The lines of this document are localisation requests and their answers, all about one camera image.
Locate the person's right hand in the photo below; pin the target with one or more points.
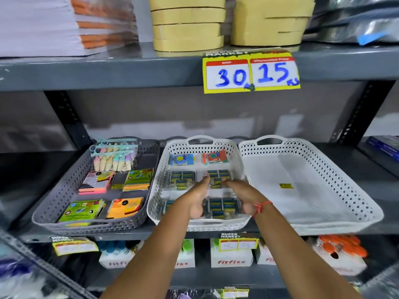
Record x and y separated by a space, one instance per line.
249 197

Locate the person's left hand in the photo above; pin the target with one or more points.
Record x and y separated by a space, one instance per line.
194 199

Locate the person's right thumb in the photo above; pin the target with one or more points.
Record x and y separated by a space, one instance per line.
234 185

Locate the person's left thumb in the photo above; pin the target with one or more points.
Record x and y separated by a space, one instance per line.
203 183

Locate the person's left forearm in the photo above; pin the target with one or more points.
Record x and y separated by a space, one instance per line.
156 255

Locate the person's right forearm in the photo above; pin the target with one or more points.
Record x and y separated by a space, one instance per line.
296 255

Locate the white perforated plastic basket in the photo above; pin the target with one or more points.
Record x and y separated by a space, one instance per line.
162 189
311 202

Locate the small yellow sticker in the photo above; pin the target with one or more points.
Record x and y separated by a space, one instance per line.
286 185

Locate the yellow shelf price tag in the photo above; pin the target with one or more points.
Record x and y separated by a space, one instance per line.
74 246
238 243
235 293

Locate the green orange sticky note pack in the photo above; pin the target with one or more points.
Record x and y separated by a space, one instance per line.
138 180

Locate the white printed carton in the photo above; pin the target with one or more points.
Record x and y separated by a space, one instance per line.
230 260
264 256

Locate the white box with green bottle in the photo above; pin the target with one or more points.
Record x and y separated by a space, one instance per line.
186 260

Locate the orange black sticky note pack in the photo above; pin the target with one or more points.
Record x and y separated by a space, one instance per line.
124 208

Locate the small yellow label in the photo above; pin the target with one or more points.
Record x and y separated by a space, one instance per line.
117 186

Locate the pink sticky note pack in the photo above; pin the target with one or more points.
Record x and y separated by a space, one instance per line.
95 183

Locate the large yellow price tag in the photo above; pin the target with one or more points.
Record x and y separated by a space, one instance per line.
249 73

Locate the white box with blue bottles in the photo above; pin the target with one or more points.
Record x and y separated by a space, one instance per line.
115 261

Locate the white box with orange bottles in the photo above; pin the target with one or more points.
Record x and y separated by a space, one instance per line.
343 261

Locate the grey perforated plastic basket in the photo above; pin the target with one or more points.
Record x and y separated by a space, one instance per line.
62 202

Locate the stack of tan tape rolls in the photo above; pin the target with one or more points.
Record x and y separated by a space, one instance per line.
187 27

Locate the grey metal shelf rack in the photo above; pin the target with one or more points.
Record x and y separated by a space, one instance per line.
93 71

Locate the blue tape strip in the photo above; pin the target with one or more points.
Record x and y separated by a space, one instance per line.
371 38

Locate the pile of silver foil packets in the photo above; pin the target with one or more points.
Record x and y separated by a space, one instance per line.
352 18

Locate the stack of white paper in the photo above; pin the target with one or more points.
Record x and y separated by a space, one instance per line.
40 27

